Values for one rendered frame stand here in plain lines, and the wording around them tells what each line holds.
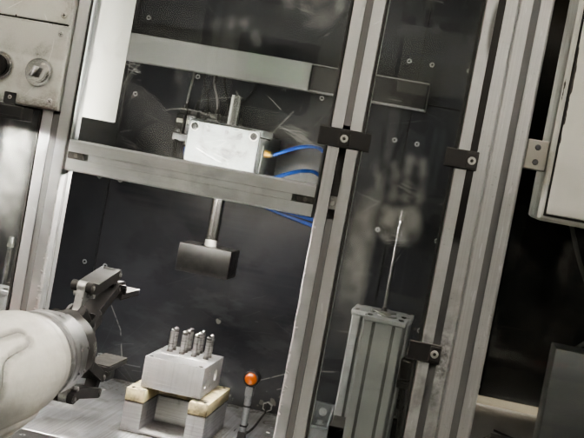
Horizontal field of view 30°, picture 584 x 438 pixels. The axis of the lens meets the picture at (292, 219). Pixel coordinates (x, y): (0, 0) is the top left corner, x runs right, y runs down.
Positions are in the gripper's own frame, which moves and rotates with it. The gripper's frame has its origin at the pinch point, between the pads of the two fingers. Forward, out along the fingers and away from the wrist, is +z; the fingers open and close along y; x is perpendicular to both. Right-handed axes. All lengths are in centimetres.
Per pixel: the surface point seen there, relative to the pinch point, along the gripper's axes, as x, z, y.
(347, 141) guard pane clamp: -21.2, 21.0, 27.8
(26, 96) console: 25.3, 20.4, 26.0
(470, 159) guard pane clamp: -38, 21, 28
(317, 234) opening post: -19.5, 21.4, 14.5
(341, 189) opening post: -21.7, 21.4, 21.2
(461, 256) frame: -39.4, 21.4, 15.2
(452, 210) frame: -36.9, 21.4, 21.1
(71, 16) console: 20.6, 20.5, 38.2
